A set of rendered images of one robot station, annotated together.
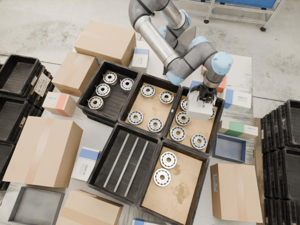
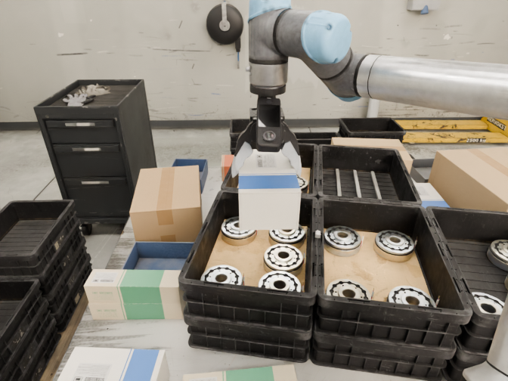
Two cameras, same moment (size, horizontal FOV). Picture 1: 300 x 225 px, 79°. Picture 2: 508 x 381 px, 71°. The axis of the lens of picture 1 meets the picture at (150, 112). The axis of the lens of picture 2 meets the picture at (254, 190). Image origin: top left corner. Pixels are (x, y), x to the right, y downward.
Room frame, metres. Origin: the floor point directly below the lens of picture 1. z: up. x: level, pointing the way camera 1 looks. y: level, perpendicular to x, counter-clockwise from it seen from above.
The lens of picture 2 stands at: (1.13, -0.46, 1.49)
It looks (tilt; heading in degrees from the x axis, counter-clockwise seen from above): 31 degrees down; 167
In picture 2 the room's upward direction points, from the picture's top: straight up
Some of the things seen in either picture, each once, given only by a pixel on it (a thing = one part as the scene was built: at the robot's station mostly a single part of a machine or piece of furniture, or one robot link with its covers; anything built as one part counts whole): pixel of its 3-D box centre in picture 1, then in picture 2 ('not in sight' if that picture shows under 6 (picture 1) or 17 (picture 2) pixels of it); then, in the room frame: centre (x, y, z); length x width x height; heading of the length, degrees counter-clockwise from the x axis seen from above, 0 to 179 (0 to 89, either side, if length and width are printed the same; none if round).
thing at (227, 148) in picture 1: (229, 148); (162, 266); (0.26, -0.55, 0.74); 0.20 x 0.15 x 0.07; 75
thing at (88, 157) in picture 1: (87, 164); (421, 205); (0.16, 0.42, 0.75); 0.20 x 0.12 x 0.09; 166
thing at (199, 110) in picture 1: (199, 99); (266, 186); (0.46, -0.28, 1.09); 0.20 x 0.12 x 0.09; 168
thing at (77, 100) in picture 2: not in sight; (75, 100); (-1.12, -1.00, 0.88); 0.25 x 0.19 x 0.03; 168
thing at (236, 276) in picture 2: (207, 112); (221, 280); (0.49, -0.39, 0.86); 0.10 x 0.10 x 0.01
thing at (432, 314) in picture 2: (150, 103); (379, 247); (0.53, -0.01, 0.92); 0.40 x 0.30 x 0.02; 158
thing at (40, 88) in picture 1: (42, 84); not in sight; (1.00, 1.09, 0.41); 0.31 x 0.02 x 0.16; 168
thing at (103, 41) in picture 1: (107, 47); not in sight; (1.11, 0.35, 0.80); 0.40 x 0.30 x 0.20; 71
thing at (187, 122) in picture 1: (183, 118); (283, 257); (0.44, -0.22, 0.86); 0.10 x 0.10 x 0.01
